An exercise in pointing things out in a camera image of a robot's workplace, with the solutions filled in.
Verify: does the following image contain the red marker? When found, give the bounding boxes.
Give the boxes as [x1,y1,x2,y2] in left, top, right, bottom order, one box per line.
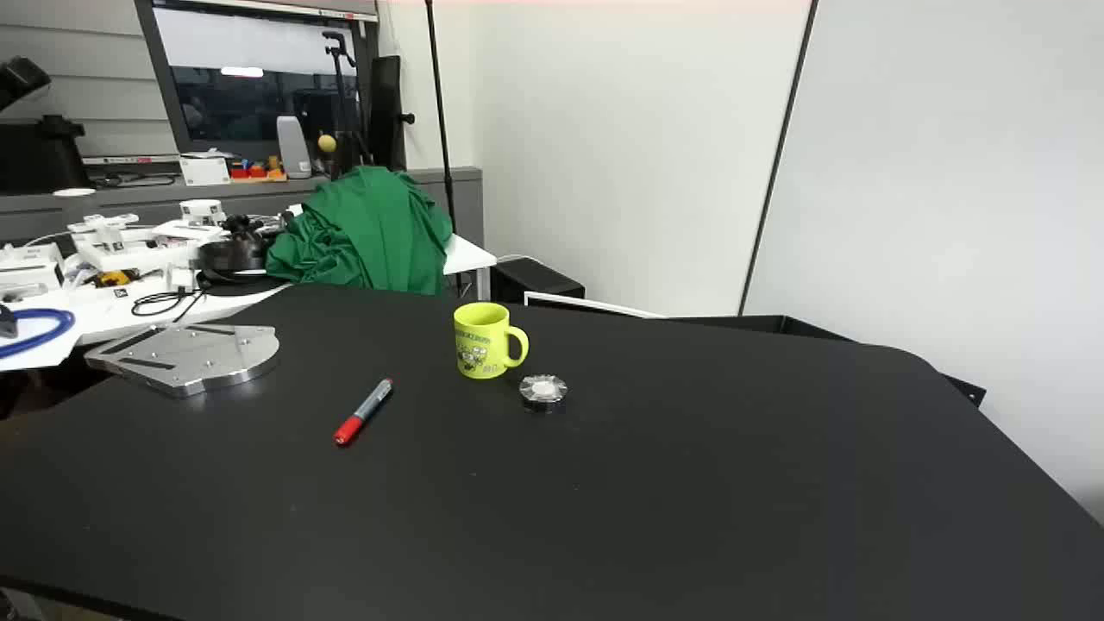
[331,376,396,449]

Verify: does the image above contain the yellow mug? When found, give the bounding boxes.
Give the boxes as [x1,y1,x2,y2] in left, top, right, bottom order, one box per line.
[449,299,534,387]

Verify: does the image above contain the small silver foil piece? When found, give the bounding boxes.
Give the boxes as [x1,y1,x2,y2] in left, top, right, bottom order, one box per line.
[514,369,573,411]

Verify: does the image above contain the white side table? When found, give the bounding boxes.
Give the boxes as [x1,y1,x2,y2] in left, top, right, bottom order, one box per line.
[0,192,499,376]

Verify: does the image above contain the green cloth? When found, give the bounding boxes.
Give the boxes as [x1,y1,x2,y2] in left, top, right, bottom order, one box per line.
[261,162,456,299]

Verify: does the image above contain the thin dark pole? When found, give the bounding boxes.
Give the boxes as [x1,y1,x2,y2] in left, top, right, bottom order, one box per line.
[734,0,824,320]
[423,0,461,235]

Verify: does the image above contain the silver metal plate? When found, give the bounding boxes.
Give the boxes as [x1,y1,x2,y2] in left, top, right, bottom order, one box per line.
[83,320,282,402]

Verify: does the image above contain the small white box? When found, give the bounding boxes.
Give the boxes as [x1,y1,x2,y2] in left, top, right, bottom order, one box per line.
[174,150,235,189]

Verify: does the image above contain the black framed monitor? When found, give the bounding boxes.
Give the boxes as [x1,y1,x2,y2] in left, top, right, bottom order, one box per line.
[135,0,384,175]

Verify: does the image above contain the white machine parts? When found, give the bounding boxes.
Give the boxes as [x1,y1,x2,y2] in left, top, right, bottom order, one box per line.
[0,198,232,305]

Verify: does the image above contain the black office equipment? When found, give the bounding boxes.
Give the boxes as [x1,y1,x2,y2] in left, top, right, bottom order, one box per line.
[0,54,88,198]

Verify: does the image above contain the blue cable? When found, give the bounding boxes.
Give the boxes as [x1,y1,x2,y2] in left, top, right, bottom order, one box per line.
[0,305,78,362]

